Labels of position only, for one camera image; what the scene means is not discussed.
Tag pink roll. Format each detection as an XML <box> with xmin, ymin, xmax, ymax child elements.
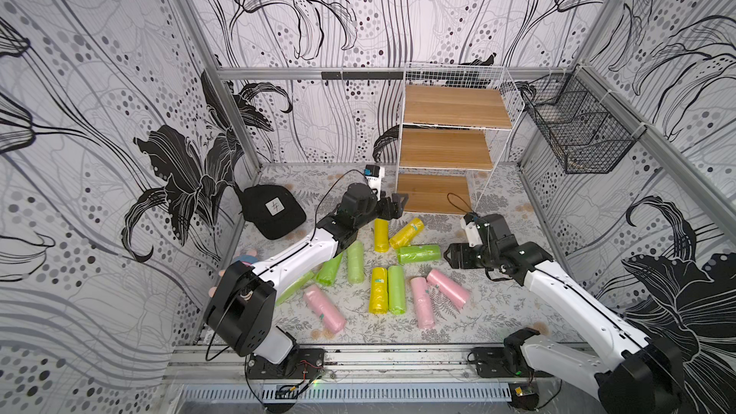
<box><xmin>427</xmin><ymin>269</ymin><xmax>471</xmax><ymax>310</ymax></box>
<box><xmin>303</xmin><ymin>285</ymin><xmax>346</xmax><ymax>335</ymax></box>
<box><xmin>410</xmin><ymin>277</ymin><xmax>435</xmax><ymax>330</ymax></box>

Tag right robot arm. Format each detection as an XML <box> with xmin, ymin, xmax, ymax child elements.
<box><xmin>444</xmin><ymin>212</ymin><xmax>685</xmax><ymax>413</ymax></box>

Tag green roll near left arm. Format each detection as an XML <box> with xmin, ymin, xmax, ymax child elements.
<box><xmin>275</xmin><ymin>270</ymin><xmax>315</xmax><ymax>306</ymax></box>

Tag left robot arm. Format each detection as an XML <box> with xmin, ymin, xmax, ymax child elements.
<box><xmin>204</xmin><ymin>183</ymin><xmax>409</xmax><ymax>364</ymax></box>

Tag yellow roll upright middle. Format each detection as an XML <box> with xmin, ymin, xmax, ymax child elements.
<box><xmin>374</xmin><ymin>218</ymin><xmax>390</xmax><ymax>253</ymax></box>

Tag green roll lying sideways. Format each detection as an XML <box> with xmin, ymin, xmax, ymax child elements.
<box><xmin>396</xmin><ymin>245</ymin><xmax>442</xmax><ymax>265</ymax></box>

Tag yellow roll with label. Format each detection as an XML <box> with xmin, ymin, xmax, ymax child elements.
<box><xmin>389</xmin><ymin>218</ymin><xmax>425</xmax><ymax>250</ymax></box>

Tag pale green roll middle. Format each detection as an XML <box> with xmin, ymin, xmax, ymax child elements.
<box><xmin>347</xmin><ymin>241</ymin><xmax>365</xmax><ymax>285</ymax></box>

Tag green roll front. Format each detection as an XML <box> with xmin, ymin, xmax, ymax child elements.
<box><xmin>387</xmin><ymin>264</ymin><xmax>406</xmax><ymax>315</ymax></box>

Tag green roll dark left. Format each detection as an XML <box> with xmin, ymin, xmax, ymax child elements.
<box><xmin>315</xmin><ymin>253</ymin><xmax>343</xmax><ymax>287</ymax></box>

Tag black cap with label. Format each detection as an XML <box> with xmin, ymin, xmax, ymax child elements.
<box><xmin>236</xmin><ymin>184</ymin><xmax>307</xmax><ymax>241</ymax></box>

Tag yellow roll front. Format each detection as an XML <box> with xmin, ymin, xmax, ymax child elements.
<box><xmin>369</xmin><ymin>268</ymin><xmax>388</xmax><ymax>314</ymax></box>

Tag pink plush toy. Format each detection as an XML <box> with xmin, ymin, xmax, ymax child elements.
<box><xmin>208</xmin><ymin>248</ymin><xmax>259</xmax><ymax>298</ymax></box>

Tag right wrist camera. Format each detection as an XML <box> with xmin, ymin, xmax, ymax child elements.
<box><xmin>462</xmin><ymin>212</ymin><xmax>483</xmax><ymax>247</ymax></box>

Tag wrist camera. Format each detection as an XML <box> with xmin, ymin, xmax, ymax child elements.
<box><xmin>462</xmin><ymin>212</ymin><xmax>483</xmax><ymax>247</ymax></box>
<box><xmin>363</xmin><ymin>164</ymin><xmax>385</xmax><ymax>197</ymax></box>

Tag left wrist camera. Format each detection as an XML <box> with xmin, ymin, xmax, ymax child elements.
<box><xmin>363</xmin><ymin>164</ymin><xmax>385</xmax><ymax>197</ymax></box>

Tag white wire three-tier shelf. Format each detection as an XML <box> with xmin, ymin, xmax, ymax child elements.
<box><xmin>396</xmin><ymin>62</ymin><xmax>524</xmax><ymax>215</ymax></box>

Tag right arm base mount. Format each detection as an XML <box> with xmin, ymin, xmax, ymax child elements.
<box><xmin>467</xmin><ymin>346</ymin><xmax>550</xmax><ymax>381</ymax></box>

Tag black wire wall basket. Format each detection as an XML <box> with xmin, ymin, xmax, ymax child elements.
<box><xmin>517</xmin><ymin>74</ymin><xmax>637</xmax><ymax>174</ymax></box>

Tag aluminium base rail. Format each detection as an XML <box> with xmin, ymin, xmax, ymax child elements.
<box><xmin>163</xmin><ymin>343</ymin><xmax>552</xmax><ymax>383</ymax></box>

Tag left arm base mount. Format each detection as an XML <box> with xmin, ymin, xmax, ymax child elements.
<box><xmin>245</xmin><ymin>348</ymin><xmax>325</xmax><ymax>381</ymax></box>

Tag white slotted cable duct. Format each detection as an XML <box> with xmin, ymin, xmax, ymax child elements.
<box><xmin>180</xmin><ymin>381</ymin><xmax>512</xmax><ymax>404</ymax></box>

